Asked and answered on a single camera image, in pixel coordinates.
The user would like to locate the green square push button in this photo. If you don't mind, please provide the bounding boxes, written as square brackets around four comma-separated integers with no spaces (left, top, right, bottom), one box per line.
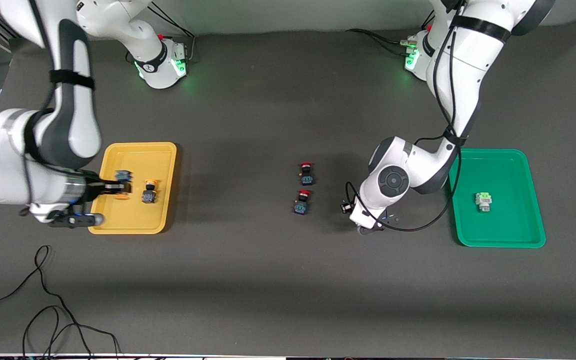
[475,192,494,214]

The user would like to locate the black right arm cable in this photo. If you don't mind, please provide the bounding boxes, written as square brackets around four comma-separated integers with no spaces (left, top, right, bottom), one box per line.
[20,0,99,218]

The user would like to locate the small yellow push button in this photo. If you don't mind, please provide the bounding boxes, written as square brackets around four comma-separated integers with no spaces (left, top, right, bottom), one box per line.
[141,179,159,205]

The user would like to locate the red push button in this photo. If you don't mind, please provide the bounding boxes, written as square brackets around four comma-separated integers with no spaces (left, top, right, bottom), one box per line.
[293,189,312,216]
[298,161,315,187]

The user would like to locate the black left base cables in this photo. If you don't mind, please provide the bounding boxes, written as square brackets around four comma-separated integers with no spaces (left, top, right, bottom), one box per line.
[344,11,436,58]

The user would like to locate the yellow plastic tray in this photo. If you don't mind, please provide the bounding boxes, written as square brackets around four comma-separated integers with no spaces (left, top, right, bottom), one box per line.
[87,142,178,235]

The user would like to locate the large yellow mushroom button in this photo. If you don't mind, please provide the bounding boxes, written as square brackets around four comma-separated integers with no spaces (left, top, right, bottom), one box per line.
[114,169,134,201]

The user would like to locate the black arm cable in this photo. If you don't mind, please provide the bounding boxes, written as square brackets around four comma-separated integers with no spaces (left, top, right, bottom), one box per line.
[20,0,99,218]
[344,0,470,234]

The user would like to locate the dark grey table mat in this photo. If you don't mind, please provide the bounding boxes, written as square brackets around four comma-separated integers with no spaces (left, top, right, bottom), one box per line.
[0,17,576,359]

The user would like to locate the green plastic tray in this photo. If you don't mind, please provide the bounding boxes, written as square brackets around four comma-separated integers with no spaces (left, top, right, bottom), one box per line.
[446,148,547,249]

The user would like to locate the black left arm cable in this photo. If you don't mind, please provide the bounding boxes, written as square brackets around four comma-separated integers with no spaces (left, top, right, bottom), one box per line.
[344,0,470,234]

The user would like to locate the loose black cable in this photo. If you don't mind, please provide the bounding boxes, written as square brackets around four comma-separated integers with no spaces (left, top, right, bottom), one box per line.
[0,244,121,360]

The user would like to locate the black right base cables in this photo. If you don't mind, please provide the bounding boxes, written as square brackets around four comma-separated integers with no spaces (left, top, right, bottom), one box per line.
[154,2,197,65]

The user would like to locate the black base cables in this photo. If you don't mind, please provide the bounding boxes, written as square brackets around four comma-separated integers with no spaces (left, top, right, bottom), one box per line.
[154,2,197,65]
[344,11,436,58]

